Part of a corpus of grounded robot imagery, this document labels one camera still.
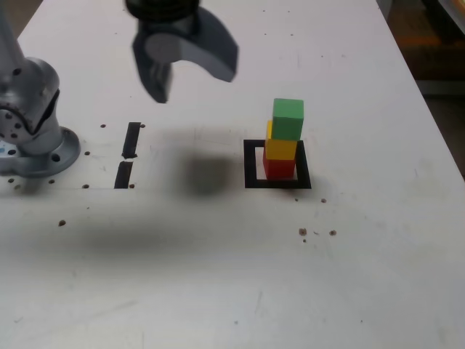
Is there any yellow cube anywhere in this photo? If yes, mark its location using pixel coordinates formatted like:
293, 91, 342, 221
264, 119, 299, 161

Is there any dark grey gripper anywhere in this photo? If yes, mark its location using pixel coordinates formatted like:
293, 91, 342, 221
131, 7, 240, 105

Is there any red cube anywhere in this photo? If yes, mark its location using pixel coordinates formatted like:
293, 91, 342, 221
262, 152, 296, 180

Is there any black tape strip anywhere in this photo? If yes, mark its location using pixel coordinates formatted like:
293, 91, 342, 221
113, 122, 142, 190

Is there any green cube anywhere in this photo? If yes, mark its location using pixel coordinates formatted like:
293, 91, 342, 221
271, 98, 304, 141

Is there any black tape square outline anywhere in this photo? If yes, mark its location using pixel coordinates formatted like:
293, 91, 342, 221
243, 139, 312, 190

